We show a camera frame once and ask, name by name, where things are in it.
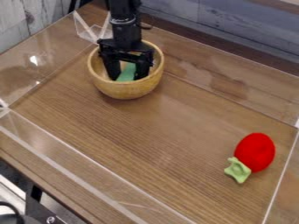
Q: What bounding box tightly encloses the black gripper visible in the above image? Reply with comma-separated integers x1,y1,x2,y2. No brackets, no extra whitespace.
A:
98,38,155,81

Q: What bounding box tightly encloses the green rectangular block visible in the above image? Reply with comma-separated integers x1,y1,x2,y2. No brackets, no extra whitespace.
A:
117,61,137,82

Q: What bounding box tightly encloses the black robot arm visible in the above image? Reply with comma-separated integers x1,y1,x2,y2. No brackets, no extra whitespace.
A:
98,0,155,81

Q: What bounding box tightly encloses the brown wooden bowl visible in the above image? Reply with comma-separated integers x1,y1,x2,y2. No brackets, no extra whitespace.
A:
87,40,165,100

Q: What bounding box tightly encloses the red plush ball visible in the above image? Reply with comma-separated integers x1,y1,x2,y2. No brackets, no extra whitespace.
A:
234,133,277,172

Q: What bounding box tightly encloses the light green plastic toy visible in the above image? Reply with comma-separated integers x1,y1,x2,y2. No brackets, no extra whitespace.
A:
225,157,251,184

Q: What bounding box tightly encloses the clear acrylic corner bracket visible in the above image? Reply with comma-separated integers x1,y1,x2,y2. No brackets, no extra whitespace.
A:
72,11,114,44

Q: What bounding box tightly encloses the black cable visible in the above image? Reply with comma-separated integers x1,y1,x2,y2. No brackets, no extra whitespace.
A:
0,200,27,224

